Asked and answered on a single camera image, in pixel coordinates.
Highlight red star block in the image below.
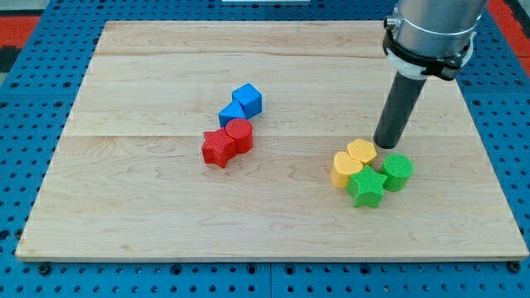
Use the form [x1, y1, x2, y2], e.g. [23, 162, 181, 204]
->
[201, 127, 237, 168]

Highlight yellow heart block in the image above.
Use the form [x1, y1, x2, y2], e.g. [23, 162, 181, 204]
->
[330, 151, 364, 188]

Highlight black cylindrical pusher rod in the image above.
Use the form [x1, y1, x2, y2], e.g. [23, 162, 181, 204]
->
[373, 72, 426, 149]

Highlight green cylinder block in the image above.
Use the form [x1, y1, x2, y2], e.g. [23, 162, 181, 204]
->
[380, 154, 414, 192]

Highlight green star block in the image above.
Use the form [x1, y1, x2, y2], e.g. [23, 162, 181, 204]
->
[346, 166, 387, 209]

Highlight red cylinder block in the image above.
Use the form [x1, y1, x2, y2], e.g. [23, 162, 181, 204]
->
[225, 118, 253, 154]

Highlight blue cube block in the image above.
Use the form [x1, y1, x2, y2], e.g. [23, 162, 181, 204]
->
[232, 84, 263, 119]

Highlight blue triangle block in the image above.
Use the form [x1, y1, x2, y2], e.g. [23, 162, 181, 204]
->
[218, 101, 246, 127]

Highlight yellow hexagon block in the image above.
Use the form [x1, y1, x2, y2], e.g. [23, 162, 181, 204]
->
[346, 138, 378, 165]

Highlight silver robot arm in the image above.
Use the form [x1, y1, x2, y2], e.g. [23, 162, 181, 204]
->
[383, 0, 487, 80]

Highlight wooden board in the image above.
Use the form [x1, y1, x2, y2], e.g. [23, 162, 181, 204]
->
[16, 21, 528, 262]

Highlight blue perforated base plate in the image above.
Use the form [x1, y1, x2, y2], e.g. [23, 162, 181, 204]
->
[1, 0, 529, 297]

